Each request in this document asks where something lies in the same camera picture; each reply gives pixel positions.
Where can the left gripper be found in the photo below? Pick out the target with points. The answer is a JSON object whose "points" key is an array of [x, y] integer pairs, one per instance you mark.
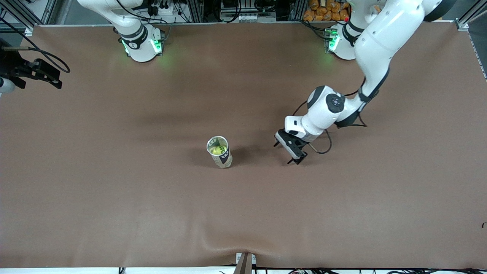
{"points": [[297, 142]]}

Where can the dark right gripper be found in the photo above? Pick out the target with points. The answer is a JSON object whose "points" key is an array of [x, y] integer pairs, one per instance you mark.
{"points": [[12, 65]]}

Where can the clear tennis ball can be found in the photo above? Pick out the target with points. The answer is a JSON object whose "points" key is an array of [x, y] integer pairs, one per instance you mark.
{"points": [[224, 160]]}

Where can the yellow tennis ball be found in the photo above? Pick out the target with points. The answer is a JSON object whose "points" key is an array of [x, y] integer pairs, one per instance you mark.
{"points": [[217, 150]]}

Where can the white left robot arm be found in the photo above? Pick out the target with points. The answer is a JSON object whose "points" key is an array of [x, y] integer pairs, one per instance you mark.
{"points": [[388, 38]]}

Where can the brown table mat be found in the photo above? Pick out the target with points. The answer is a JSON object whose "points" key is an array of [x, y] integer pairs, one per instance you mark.
{"points": [[243, 209]]}

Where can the white power strip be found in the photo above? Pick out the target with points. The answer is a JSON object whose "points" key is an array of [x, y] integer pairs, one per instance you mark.
{"points": [[167, 10]]}

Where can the orange objects bag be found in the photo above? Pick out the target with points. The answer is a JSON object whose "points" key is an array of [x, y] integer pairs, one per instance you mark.
{"points": [[323, 11]]}

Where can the aluminium frame profile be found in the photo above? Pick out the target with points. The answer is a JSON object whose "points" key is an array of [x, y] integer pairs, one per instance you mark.
{"points": [[194, 11], [462, 24], [23, 17], [298, 9]]}

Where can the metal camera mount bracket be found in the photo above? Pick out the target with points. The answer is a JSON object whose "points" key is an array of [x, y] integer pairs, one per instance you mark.
{"points": [[245, 264]]}

